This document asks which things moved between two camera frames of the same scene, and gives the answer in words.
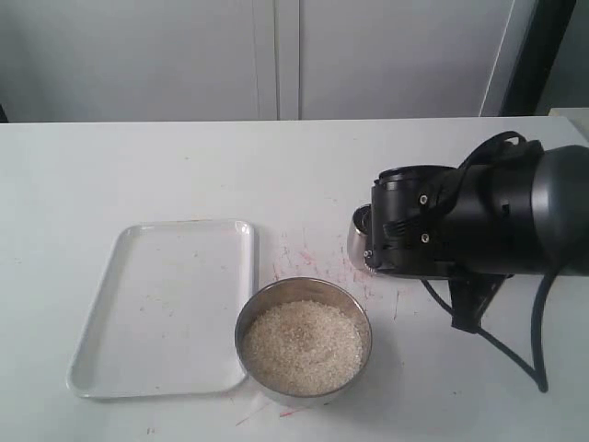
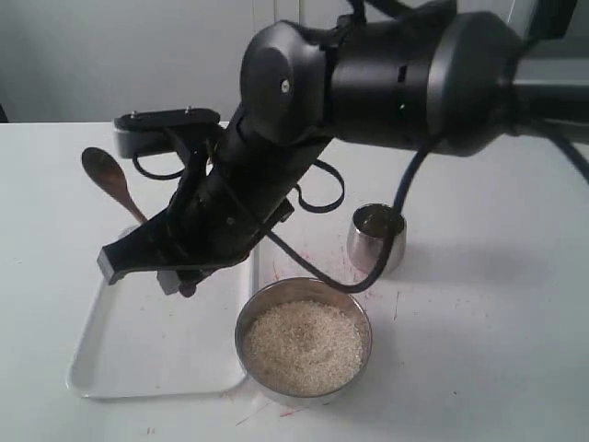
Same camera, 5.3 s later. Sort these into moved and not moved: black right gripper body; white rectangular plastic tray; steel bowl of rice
Moved: black right gripper body
Not moved: white rectangular plastic tray; steel bowl of rice
